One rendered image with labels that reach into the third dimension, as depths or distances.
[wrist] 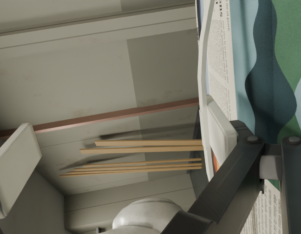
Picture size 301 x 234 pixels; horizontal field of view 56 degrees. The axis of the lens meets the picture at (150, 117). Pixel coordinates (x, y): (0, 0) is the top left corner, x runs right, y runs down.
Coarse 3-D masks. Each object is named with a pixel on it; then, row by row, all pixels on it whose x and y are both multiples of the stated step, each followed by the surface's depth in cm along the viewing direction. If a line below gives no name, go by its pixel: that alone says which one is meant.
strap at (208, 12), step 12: (204, 12) 18; (204, 24) 18; (204, 36) 18; (204, 48) 18; (204, 60) 18; (204, 72) 18; (204, 84) 19; (204, 96) 19; (204, 108) 19; (204, 120) 19; (204, 132) 20; (204, 144) 20
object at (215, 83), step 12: (204, 0) 28; (216, 0) 22; (216, 12) 22; (216, 24) 23; (216, 36) 24; (216, 48) 24; (216, 60) 25; (216, 72) 26; (216, 84) 27; (216, 96) 28; (216, 168) 34
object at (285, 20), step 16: (272, 0) 14; (288, 0) 13; (272, 16) 14; (288, 16) 13; (288, 32) 13; (288, 48) 14; (288, 64) 14; (288, 80) 14; (288, 96) 14; (288, 112) 15; (288, 128) 15
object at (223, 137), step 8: (208, 96) 21; (208, 104) 19; (216, 104) 19; (208, 112) 19; (216, 112) 18; (208, 120) 19; (216, 120) 17; (224, 120) 16; (208, 128) 20; (216, 128) 17; (224, 128) 15; (232, 128) 15; (216, 136) 17; (224, 136) 15; (232, 136) 15; (216, 144) 17; (224, 144) 15; (232, 144) 15; (216, 152) 18; (224, 152) 15; (224, 160) 16
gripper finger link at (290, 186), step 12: (288, 144) 14; (300, 144) 13; (288, 156) 13; (300, 156) 12; (288, 168) 12; (300, 168) 12; (288, 180) 11; (300, 180) 11; (288, 192) 10; (300, 192) 10; (288, 204) 10; (300, 204) 10; (288, 216) 9; (300, 216) 9; (288, 228) 9; (300, 228) 9
